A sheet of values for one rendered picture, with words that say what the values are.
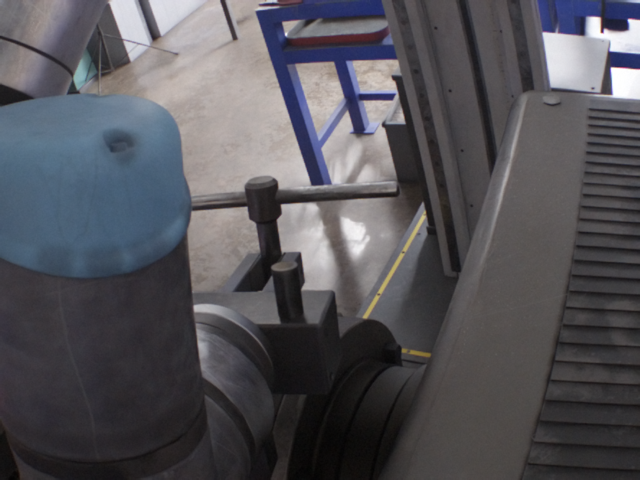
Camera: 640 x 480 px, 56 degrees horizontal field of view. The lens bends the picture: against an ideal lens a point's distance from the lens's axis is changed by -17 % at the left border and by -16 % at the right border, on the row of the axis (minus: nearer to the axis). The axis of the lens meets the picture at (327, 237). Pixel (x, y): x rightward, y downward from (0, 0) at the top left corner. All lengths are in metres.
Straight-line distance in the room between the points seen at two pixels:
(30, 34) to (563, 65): 1.50
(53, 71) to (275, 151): 2.94
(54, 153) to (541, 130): 0.37
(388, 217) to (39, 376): 2.47
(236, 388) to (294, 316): 0.08
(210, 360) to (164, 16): 5.46
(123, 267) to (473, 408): 0.18
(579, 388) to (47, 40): 0.31
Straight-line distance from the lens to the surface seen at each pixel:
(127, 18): 5.39
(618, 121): 0.50
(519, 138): 0.48
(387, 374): 0.56
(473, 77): 1.52
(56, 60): 0.34
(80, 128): 0.21
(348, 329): 0.56
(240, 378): 0.34
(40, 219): 0.19
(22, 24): 0.33
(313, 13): 2.40
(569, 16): 2.16
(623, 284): 0.37
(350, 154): 3.06
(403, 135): 2.67
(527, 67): 1.42
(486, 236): 0.41
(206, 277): 2.67
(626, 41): 2.29
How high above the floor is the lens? 1.60
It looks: 37 degrees down
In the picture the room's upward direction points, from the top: 18 degrees counter-clockwise
